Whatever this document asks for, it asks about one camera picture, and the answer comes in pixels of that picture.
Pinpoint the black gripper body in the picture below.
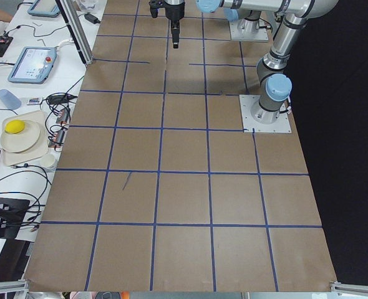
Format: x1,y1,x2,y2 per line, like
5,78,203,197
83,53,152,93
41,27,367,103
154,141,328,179
164,0,185,22

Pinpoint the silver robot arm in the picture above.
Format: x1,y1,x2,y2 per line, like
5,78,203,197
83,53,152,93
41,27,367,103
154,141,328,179
195,1,337,125
223,8,261,32

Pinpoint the black device stand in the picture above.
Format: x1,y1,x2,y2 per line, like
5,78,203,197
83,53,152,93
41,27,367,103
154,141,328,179
0,197,30,239

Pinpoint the black power adapter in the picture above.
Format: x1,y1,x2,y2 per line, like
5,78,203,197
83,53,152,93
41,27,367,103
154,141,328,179
84,13,101,24

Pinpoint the blue teach pendant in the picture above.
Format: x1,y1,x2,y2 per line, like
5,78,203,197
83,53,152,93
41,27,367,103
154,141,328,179
8,47,57,84
27,0,60,17

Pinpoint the small remote control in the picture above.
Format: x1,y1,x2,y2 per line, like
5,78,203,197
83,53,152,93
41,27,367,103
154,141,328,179
27,97,43,105

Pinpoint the blue plastic cup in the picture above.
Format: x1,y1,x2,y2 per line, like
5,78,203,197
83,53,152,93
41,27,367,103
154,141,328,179
0,89,22,110

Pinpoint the white paper cup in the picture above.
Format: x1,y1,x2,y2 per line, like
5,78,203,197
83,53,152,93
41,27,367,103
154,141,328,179
39,154,58,172

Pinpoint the yellow fruit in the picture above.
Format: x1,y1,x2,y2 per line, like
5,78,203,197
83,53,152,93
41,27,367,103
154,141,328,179
4,120,26,134

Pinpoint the white plate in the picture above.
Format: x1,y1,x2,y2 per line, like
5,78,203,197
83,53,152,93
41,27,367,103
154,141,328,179
0,120,41,153

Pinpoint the beige tray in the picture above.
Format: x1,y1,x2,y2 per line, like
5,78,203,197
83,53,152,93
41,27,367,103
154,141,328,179
0,110,48,166

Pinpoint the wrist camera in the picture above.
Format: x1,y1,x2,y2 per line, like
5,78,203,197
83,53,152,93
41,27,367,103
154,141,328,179
148,0,164,19

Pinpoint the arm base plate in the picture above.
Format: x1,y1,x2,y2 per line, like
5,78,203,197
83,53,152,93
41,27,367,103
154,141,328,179
229,19,269,42
239,95,292,133

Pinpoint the aluminium frame post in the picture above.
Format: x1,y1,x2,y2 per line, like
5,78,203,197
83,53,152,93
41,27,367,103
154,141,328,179
56,0,94,65

